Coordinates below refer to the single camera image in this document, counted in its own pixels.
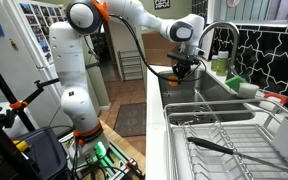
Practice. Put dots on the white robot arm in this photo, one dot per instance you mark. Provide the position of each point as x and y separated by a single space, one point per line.
84 17

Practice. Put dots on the black handled utensil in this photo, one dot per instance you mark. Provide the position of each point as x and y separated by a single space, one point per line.
212 146

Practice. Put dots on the stainless steel sink basin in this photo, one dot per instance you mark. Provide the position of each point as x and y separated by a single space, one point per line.
200 87

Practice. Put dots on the patterned floor rug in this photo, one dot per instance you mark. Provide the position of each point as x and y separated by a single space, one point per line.
131 120

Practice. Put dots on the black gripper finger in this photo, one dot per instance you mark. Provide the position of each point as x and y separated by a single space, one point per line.
176 72
185 73

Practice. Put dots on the metal wire shelf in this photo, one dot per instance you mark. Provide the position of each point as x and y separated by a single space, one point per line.
130 64

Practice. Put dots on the metal dish rack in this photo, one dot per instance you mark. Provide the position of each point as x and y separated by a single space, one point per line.
265 136

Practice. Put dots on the curved steel faucet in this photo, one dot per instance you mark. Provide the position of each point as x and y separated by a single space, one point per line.
233 35

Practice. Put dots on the white red brush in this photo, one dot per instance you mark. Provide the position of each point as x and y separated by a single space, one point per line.
271 99

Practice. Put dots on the orange bowl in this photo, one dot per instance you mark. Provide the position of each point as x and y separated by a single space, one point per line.
172 81

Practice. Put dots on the black camera tripod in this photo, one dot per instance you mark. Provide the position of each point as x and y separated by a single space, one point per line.
14 156

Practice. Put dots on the green sponge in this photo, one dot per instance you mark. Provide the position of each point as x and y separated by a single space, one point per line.
234 82

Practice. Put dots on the dark blue bin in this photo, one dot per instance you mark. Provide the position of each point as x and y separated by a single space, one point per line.
45 154

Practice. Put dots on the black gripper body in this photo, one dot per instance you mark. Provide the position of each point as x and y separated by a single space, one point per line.
184 62

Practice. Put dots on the white sponge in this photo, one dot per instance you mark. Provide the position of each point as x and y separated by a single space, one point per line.
247 90

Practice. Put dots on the white refrigerator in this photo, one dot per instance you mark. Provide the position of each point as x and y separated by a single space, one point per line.
26 57

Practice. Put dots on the short green soap bottle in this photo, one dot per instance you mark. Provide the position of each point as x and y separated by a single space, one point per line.
214 62

